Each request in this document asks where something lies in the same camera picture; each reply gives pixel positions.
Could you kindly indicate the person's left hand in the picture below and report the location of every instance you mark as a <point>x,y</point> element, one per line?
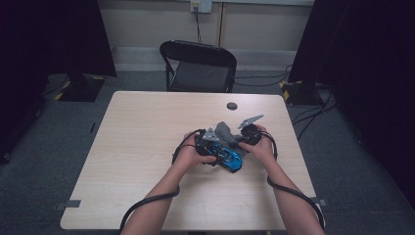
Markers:
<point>191,155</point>

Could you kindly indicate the wide dark curtain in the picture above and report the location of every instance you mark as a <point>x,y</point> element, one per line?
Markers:
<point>39,49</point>

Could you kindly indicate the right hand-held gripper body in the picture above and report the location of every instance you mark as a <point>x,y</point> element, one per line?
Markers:
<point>251,133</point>

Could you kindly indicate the small black strip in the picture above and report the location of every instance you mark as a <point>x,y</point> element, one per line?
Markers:
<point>93,127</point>

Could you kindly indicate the person's right hand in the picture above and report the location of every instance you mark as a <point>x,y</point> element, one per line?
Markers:
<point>262,151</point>

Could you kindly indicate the grey tape strip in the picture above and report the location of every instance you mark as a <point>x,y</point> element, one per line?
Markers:
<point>70,204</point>
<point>321,201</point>

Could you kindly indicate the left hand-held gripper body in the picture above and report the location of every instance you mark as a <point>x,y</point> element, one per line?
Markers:
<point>205,145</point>

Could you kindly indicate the blue toy car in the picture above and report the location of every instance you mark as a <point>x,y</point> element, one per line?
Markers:
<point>228,158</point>

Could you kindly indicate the white wall socket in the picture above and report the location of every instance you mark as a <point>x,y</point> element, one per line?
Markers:
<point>201,6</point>

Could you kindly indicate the black folding chair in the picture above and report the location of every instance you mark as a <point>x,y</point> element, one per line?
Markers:
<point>199,70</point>

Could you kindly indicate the black stand base yellow tape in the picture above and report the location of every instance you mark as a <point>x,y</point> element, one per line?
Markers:
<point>83,89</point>
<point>298,93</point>

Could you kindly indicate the grey cloth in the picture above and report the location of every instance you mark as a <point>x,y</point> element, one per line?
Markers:
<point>226,133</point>

